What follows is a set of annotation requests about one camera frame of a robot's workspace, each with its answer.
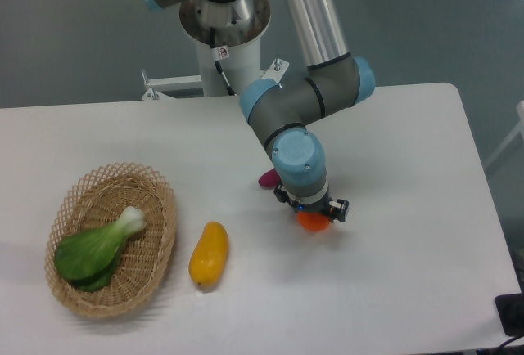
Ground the woven wicker basket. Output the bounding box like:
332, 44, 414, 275
45, 163, 177, 318

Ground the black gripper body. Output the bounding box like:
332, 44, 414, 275
287, 193, 332, 213

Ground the orange fruit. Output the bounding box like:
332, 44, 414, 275
296, 212, 330, 232

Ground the black cable on pedestal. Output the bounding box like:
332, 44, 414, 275
209, 26, 237, 97

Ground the yellow mango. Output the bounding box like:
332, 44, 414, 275
188, 222, 229, 288

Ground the green bok choy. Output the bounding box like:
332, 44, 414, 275
53, 206, 146, 292

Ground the purple sweet potato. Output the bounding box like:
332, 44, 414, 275
258, 169, 280, 189

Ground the white frame at right edge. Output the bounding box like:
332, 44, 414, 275
484, 101, 523, 177

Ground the black device at table edge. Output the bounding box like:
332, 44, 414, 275
495, 293, 523, 337

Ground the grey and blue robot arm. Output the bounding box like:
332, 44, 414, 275
144, 0, 375, 222

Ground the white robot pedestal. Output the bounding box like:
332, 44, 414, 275
141, 31, 290, 101

